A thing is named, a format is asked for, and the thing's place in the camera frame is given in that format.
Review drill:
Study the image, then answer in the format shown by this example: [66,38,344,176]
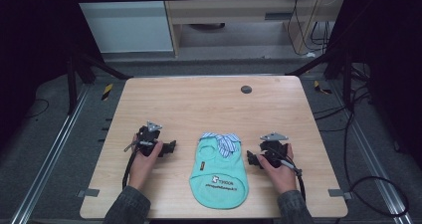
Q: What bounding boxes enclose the wooden desk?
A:
[160,0,349,58]

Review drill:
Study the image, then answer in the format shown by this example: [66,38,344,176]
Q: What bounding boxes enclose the person's right hand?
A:
[258,143,298,195]

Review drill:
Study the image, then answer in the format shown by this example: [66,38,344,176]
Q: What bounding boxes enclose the white cabinet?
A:
[70,0,175,55]

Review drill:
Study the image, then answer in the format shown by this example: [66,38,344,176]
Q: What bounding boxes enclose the grey table bracket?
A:
[327,188,353,201]
[77,188,101,198]

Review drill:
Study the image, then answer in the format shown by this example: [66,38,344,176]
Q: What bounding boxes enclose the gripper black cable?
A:
[121,141,147,191]
[265,150,307,203]

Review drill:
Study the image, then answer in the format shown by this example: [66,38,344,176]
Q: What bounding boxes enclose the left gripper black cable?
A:
[121,141,147,191]

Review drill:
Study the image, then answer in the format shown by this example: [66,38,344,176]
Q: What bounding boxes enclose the aluminium floor rail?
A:
[9,84,92,224]
[326,81,414,224]

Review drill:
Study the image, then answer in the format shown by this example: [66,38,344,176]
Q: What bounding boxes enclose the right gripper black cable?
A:
[265,150,307,203]

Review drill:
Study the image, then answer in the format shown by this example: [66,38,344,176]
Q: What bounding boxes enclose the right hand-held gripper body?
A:
[259,131,290,169]

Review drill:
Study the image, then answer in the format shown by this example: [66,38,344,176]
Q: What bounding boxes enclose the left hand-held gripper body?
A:
[132,119,164,157]

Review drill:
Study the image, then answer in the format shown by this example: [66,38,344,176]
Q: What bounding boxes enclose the person's left hand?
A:
[126,133,164,193]

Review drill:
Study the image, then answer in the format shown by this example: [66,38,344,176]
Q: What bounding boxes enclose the black floor cable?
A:
[313,68,410,218]

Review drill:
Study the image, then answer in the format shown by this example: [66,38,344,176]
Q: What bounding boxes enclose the mint green pet shirt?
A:
[188,131,250,211]

